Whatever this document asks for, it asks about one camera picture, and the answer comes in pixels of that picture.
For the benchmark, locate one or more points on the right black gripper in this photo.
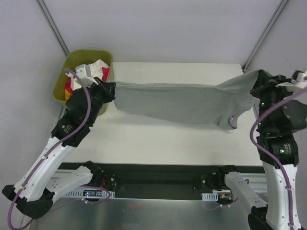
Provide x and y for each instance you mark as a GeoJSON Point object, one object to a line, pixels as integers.
{"type": "Point", "coordinates": [261, 84]}

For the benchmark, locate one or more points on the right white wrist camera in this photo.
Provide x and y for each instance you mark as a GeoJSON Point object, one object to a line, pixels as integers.
{"type": "Point", "coordinates": [296, 83]}

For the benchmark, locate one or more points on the left slotted cable duct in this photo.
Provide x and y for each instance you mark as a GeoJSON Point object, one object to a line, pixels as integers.
{"type": "Point", "coordinates": [89, 193]}

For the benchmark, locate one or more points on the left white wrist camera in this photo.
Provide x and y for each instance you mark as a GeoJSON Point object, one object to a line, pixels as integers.
{"type": "Point", "coordinates": [81, 77]}

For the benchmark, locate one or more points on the green plastic bin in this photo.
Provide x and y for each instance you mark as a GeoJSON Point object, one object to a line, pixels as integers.
{"type": "Point", "coordinates": [76, 58]}

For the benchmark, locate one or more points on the grey t shirt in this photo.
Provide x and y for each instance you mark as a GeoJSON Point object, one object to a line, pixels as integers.
{"type": "Point", "coordinates": [190, 104]}

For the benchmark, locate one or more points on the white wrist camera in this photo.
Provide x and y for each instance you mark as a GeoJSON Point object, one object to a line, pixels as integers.
{"type": "Point", "coordinates": [81, 77]}
{"type": "Point", "coordinates": [296, 83]}

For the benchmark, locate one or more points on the yellow t shirt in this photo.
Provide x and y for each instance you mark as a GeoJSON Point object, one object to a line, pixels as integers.
{"type": "Point", "coordinates": [67, 94]}

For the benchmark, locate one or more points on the white t shirt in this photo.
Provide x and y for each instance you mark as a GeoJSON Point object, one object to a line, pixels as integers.
{"type": "Point", "coordinates": [98, 64]}

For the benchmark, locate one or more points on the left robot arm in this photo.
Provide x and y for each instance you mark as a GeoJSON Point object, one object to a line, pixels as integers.
{"type": "Point", "coordinates": [35, 193]}

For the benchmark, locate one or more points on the right slotted cable duct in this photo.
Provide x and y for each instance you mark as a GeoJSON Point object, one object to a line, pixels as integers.
{"type": "Point", "coordinates": [210, 197]}

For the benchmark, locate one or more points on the right aluminium frame post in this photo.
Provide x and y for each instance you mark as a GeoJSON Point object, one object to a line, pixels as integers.
{"type": "Point", "coordinates": [265, 33]}

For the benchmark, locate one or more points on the slotted cable duct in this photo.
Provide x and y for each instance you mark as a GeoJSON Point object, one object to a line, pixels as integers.
{"type": "Point", "coordinates": [89, 193]}
{"type": "Point", "coordinates": [210, 197]}

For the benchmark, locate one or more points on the aluminium frame post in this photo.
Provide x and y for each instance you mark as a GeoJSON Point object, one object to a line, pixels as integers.
{"type": "Point", "coordinates": [265, 33]}
{"type": "Point", "coordinates": [52, 24]}

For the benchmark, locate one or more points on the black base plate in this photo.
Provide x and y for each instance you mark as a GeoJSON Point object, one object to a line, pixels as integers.
{"type": "Point", "coordinates": [166, 182]}

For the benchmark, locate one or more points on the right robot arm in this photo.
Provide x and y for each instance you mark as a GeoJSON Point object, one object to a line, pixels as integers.
{"type": "Point", "coordinates": [280, 158]}

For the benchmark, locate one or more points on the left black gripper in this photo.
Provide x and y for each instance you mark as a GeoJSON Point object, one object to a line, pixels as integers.
{"type": "Point", "coordinates": [105, 89]}

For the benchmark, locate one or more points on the pink t shirt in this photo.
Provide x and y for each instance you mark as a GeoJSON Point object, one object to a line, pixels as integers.
{"type": "Point", "coordinates": [105, 73]}

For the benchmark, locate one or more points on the left aluminium frame post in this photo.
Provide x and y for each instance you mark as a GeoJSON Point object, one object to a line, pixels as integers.
{"type": "Point", "coordinates": [52, 24]}

